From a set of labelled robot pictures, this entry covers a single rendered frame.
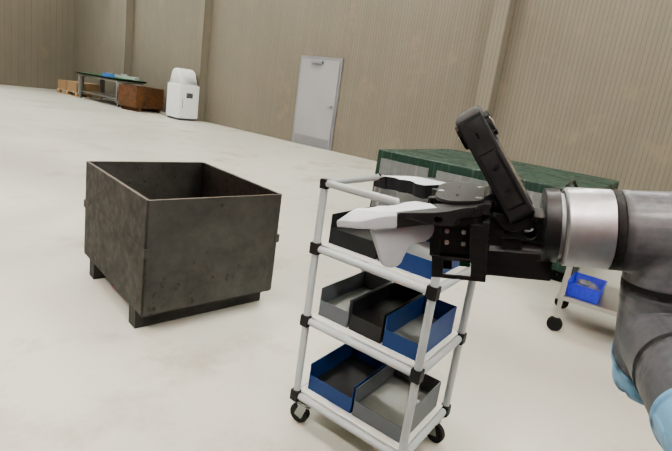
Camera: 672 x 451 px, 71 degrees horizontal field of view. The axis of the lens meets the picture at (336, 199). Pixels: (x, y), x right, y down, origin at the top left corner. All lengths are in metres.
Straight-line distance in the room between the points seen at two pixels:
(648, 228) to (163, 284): 2.27
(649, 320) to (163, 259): 2.21
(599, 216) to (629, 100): 8.54
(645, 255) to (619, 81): 8.59
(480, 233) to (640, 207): 0.13
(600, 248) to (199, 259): 2.25
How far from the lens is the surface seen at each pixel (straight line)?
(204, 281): 2.62
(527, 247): 0.49
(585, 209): 0.47
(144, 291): 2.49
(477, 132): 0.45
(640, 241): 0.48
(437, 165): 4.71
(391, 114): 10.48
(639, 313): 0.51
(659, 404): 0.41
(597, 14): 9.30
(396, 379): 2.09
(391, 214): 0.43
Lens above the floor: 1.29
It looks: 12 degrees down
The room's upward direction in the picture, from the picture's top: 8 degrees clockwise
